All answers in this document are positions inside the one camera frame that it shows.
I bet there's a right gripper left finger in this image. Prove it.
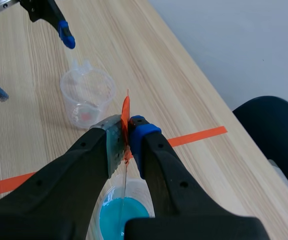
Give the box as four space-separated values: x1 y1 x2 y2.
0 114 127 240

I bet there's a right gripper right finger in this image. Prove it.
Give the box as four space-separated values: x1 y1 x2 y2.
124 115 270 240

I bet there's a grey metal plate orange strip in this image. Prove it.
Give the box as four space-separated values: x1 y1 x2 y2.
118 88 135 237

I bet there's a clear beaker with blue liquid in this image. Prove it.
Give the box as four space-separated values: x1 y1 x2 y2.
93 178 156 240

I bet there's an empty clear plastic beaker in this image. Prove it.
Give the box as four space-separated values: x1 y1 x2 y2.
59 58 117 130

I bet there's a dark blue chair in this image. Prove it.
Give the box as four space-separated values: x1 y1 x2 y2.
232 95 288 209

